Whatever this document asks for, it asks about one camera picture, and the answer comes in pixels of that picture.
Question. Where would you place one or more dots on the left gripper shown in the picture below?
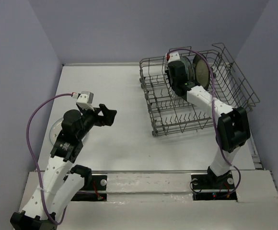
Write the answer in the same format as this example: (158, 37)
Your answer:
(108, 118)

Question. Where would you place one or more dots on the brown rimmed cream plate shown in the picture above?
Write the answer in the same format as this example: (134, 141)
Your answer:
(202, 73)

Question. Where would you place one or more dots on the teal plate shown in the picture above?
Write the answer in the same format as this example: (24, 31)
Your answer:
(189, 67)

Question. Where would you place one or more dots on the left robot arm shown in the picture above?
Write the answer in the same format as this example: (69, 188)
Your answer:
(62, 178)

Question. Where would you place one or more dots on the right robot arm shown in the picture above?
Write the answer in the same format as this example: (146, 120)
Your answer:
(230, 124)

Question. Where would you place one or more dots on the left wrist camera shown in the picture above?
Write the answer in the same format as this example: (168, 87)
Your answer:
(84, 100)

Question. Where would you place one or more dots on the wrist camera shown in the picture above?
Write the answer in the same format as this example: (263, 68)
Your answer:
(84, 100)
(173, 56)

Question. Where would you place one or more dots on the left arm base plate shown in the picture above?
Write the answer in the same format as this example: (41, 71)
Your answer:
(95, 191)

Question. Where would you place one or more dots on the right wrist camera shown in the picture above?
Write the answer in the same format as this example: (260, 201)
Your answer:
(173, 56)

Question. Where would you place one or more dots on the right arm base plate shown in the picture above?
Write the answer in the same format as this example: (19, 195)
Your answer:
(205, 190)

